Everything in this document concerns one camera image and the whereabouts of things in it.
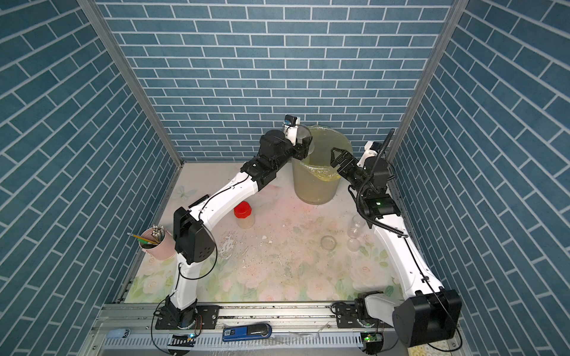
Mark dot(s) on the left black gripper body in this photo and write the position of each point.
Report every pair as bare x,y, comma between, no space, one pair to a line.
297,152

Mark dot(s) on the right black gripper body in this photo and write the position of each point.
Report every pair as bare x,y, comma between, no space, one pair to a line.
354,176

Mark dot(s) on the white lidded rice jar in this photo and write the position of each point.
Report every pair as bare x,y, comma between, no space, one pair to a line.
356,227

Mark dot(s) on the clear rice jar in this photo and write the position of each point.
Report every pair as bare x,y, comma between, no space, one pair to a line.
304,138

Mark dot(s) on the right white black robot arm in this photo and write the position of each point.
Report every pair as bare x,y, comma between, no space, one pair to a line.
428,312

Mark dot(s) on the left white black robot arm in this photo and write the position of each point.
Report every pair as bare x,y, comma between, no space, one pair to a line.
194,242

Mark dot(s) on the red lidded rice jar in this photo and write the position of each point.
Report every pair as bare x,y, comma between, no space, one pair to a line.
244,215

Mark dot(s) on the beige bin with yellow bag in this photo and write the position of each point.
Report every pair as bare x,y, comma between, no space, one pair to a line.
315,180

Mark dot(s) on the black stapler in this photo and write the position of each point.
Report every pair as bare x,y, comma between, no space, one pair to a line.
199,201

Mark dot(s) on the pink pen holder cup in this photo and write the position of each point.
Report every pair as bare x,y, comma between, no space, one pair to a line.
157,242

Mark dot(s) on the blue black handheld device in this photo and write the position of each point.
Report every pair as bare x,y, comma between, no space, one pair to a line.
252,332

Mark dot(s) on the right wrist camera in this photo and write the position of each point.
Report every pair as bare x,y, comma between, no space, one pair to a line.
371,150

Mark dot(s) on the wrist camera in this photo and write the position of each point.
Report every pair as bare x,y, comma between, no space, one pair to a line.
291,125
371,150

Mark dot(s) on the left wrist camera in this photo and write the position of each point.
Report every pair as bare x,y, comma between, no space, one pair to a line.
291,125

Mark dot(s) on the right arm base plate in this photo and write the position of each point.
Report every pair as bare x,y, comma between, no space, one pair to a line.
353,315

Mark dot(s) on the white slotted cable duct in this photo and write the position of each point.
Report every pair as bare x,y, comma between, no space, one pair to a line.
214,342

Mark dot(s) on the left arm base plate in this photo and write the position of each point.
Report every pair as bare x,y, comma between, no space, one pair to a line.
194,317

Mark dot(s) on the aluminium mounting rail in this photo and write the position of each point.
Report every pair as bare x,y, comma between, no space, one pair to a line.
282,316

